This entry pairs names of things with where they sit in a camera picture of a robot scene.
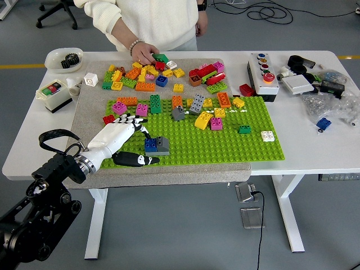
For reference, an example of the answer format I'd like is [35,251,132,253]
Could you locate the person's right hand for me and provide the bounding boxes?
[131,42,160,65]

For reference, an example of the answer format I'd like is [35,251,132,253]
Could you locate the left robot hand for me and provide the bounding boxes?
[83,113,160,170]

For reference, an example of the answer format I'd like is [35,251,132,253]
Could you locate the person's left hand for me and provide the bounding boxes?
[195,10,209,38]

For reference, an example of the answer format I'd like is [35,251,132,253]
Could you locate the dark green two-by-four brick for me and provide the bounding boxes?
[148,94,162,114]
[151,53,169,64]

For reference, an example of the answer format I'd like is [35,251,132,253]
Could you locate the pink two-by-two brick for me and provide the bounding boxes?
[135,103,149,117]

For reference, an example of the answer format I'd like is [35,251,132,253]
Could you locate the grey slope brick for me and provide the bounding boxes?
[171,106,186,122]
[156,136,170,152]

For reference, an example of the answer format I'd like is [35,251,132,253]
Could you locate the green baseplate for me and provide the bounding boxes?
[100,96,285,169]

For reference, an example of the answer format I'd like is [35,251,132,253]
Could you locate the person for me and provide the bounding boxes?
[73,0,209,52]

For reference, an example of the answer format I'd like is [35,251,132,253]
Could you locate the orange two-by-four brick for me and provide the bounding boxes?
[116,96,138,107]
[134,82,156,92]

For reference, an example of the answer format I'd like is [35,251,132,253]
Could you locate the red two-by-four brick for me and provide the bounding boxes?
[205,72,227,86]
[196,64,218,78]

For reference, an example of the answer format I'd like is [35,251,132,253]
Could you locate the lime green flat plate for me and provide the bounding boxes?
[201,70,219,82]

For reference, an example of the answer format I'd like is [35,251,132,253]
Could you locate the white cube box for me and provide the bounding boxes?
[83,72,99,87]

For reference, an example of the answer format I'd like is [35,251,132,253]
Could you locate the white plastic tube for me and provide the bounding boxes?
[66,77,84,96]

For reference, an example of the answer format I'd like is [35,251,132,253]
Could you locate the lime green two-by-four brick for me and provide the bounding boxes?
[206,81,228,95]

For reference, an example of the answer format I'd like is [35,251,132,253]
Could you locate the grey-brown mat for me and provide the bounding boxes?
[63,58,253,190]

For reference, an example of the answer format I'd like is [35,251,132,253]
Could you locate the orange upturned long brick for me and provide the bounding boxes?
[216,92,232,109]

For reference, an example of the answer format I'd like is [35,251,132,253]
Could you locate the white table leg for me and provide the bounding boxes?
[84,188,109,260]
[271,174,306,253]

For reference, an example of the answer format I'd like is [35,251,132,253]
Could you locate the yellow arch brick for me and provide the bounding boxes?
[193,110,214,131]

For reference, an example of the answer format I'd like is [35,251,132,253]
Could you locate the push-button control box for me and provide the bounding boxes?
[246,52,280,102]

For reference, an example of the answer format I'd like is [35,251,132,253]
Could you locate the white plastic bowl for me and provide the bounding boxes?
[44,47,84,74]

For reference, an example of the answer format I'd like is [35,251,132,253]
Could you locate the white pipe connector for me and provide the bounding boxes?
[276,66,296,83]

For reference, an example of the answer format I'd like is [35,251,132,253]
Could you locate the black office chair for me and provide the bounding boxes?
[35,0,85,30]

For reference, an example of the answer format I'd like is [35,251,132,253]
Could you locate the white two-by-two brick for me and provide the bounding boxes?
[260,130,276,143]

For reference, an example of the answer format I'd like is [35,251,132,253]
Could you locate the clear bag blue parts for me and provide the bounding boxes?
[316,69,348,85]

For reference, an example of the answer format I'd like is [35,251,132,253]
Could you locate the clear bag of screws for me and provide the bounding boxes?
[300,92,343,124]

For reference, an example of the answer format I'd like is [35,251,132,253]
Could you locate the metal floor socket box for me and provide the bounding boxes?
[240,207,265,230]
[235,182,257,203]

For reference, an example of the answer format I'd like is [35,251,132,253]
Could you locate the black power adapter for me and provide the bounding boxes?
[319,80,345,100]

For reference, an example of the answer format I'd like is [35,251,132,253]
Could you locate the white furniture foot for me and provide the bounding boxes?
[0,0,18,21]

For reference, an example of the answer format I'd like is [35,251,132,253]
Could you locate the clear bag metal parts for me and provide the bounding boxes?
[336,89,360,129]

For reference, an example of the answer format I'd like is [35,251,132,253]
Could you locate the table height control panel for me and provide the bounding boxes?
[318,173,360,182]

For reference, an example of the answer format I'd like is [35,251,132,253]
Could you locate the white bead bracelet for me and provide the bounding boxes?
[128,38,146,57]

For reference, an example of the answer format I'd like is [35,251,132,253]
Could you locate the switch box green red buttons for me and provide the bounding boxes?
[35,78,73,114]

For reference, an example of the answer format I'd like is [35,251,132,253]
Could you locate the black floor cable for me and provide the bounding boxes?
[210,0,360,25]

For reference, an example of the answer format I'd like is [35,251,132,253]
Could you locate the white flat switch plate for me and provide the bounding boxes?
[281,75,315,96]

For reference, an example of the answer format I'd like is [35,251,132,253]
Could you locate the black power cable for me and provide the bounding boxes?
[250,190,266,270]

